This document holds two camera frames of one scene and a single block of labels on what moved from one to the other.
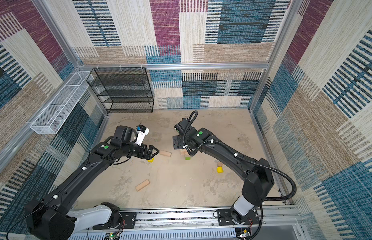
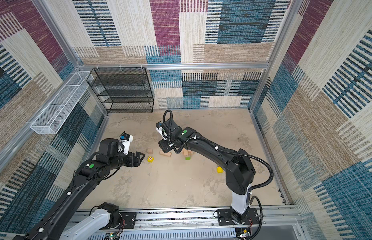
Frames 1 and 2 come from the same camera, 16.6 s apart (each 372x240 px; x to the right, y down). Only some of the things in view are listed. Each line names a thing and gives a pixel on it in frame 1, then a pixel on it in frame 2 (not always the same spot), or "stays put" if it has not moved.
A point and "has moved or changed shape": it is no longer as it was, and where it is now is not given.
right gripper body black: (180, 140) → (165, 145)
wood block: (143, 184) has moved or changed shape
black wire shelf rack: (123, 90) stays put
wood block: (165, 153) stays put
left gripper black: (149, 155) → (131, 162)
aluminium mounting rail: (279, 223) stays put
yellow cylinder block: (219, 169) stays put
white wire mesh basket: (52, 118) stays put
